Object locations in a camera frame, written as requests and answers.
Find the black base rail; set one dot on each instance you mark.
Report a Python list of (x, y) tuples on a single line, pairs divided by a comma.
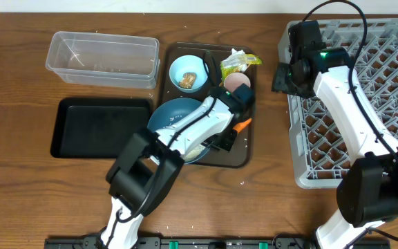
[(91, 242)]

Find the small light blue bowl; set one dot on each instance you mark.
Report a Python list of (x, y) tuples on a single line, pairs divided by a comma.
[(187, 65)]

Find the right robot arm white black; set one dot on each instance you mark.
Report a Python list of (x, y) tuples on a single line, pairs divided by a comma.
[(367, 196)]

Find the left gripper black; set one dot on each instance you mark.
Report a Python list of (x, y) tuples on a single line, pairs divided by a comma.
[(226, 140)]

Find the clear plastic container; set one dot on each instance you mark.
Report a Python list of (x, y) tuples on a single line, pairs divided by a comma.
[(104, 59)]

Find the pink plastic cup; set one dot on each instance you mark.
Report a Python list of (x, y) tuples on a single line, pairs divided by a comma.
[(234, 80)]

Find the black waste tray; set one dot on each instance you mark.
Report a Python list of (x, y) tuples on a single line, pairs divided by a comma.
[(96, 127)]

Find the yellow green snack wrapper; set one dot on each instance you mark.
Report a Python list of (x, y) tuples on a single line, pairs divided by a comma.
[(238, 62)]

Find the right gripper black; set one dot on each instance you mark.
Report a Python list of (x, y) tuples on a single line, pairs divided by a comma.
[(279, 82)]

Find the pile of white rice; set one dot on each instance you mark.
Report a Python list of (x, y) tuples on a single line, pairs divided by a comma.
[(193, 154)]

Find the brown food scrap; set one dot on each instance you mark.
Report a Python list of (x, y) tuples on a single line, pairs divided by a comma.
[(187, 80)]

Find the orange carrot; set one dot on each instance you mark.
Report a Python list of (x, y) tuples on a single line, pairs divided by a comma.
[(242, 125)]

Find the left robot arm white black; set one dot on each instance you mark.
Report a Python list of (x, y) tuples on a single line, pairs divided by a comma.
[(145, 171)]

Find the brown serving tray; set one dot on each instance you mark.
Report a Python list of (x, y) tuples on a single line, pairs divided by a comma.
[(241, 152)]

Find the large dark blue plate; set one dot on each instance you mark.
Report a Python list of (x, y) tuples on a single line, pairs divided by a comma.
[(172, 111)]

